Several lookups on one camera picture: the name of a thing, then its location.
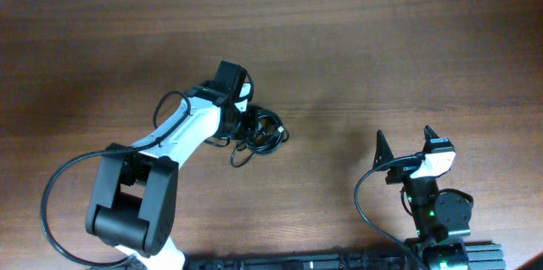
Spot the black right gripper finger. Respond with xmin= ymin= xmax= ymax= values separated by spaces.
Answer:
xmin=372 ymin=130 xmax=395 ymax=171
xmin=423 ymin=125 xmax=455 ymax=154

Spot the thick black USB cable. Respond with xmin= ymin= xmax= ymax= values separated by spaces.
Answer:
xmin=244 ymin=108 xmax=291 ymax=155

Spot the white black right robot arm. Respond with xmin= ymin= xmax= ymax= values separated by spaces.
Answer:
xmin=372 ymin=126 xmax=474 ymax=270

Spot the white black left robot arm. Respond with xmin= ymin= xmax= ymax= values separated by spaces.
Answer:
xmin=85 ymin=86 xmax=254 ymax=269

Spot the black right camera cable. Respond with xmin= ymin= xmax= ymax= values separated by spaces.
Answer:
xmin=354 ymin=153 xmax=428 ymax=270

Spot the black camera cable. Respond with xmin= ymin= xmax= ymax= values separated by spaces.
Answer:
xmin=354 ymin=153 xmax=428 ymax=270
xmin=40 ymin=90 xmax=192 ymax=267

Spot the black left camera cable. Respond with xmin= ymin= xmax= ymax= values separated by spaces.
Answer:
xmin=40 ymin=90 xmax=192 ymax=267

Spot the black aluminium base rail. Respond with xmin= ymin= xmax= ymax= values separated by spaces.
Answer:
xmin=183 ymin=243 xmax=507 ymax=270

